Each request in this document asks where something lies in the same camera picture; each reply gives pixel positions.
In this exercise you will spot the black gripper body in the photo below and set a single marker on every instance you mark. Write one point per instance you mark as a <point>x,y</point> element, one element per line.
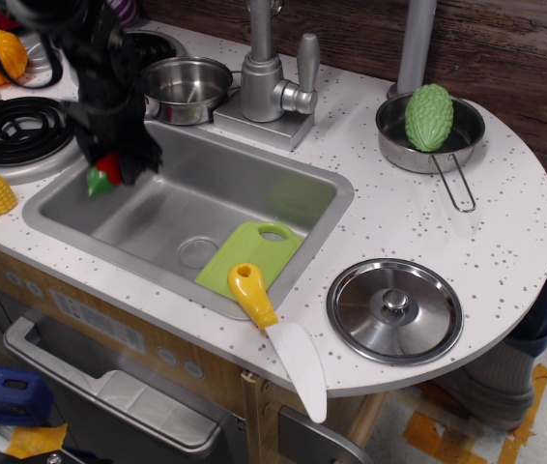
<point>119,128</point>

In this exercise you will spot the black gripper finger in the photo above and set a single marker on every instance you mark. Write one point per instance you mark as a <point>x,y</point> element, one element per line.
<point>131,167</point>
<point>92,151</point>

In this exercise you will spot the red toy pepper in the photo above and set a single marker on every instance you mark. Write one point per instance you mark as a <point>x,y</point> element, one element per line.
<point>104,176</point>

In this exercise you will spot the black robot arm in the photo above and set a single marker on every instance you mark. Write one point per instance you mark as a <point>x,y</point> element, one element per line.
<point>92,39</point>

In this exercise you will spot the small steel pot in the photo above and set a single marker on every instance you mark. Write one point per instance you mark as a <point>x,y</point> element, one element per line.
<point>185,91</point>

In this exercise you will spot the steel pot lid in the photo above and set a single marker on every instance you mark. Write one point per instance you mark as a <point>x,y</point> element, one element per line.
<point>395,311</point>

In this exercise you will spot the silver sink basin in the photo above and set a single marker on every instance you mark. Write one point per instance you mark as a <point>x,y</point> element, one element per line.
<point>168,226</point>

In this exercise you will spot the black rear coil burner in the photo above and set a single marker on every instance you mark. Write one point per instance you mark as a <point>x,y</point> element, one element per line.
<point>151,47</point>

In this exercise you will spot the black coil burner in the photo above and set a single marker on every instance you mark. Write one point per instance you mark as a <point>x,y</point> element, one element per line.
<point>32,129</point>
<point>151,47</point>

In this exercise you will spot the black front coil burner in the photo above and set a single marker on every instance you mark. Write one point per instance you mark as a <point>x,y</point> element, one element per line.
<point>32,129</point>

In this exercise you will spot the silver stove knob middle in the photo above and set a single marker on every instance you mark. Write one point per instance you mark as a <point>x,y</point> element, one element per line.
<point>38,59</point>

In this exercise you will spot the purple striped toy vegetable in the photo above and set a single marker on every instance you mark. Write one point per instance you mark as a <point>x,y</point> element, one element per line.
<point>127,11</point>

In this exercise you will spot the green toy cutting board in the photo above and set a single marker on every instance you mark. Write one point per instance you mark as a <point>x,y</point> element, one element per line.
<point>268,245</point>

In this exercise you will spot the silver toy faucet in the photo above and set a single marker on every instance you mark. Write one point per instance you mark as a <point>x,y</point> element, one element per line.
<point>268,107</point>

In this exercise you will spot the blue clamp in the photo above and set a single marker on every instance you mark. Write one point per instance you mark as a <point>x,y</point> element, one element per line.
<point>25,398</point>

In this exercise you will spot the green bumpy toy gourd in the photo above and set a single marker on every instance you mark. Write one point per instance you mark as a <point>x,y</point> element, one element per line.
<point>429,117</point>

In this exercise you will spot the grey vertical pole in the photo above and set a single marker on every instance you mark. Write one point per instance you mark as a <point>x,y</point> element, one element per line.
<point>417,38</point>

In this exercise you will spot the grey shoe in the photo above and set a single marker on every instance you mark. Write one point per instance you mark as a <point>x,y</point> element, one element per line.
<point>496,388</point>

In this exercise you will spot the silver oven door handle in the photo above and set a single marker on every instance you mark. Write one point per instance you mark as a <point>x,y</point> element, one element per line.
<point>124,397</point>

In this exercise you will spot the yellow handled toy knife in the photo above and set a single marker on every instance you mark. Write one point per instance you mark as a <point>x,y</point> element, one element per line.
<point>291,342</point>

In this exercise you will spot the steel pan with handle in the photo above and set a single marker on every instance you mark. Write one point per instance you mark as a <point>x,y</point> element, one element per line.
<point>467,131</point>

